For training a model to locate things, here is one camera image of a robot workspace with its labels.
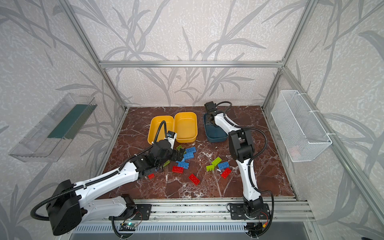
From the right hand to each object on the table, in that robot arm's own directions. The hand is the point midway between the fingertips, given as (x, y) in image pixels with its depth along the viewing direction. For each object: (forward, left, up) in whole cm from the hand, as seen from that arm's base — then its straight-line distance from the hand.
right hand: (213, 117), depth 106 cm
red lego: (-42, +13, -5) cm, 44 cm away
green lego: (-31, -1, -5) cm, 32 cm away
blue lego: (-28, +17, -5) cm, 33 cm away
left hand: (-27, +20, +10) cm, 36 cm away
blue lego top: (-24, +15, -4) cm, 29 cm away
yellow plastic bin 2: (-3, +21, -7) cm, 22 cm away
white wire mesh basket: (-35, -34, +29) cm, 57 cm away
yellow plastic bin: (-5, +43, -2) cm, 43 cm away
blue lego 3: (-34, -5, -5) cm, 35 cm away
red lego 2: (-38, -6, -6) cm, 39 cm away
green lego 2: (-36, +4, -4) cm, 36 cm away
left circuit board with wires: (-64, +44, -7) cm, 78 cm away
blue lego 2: (-34, +19, -4) cm, 39 cm away
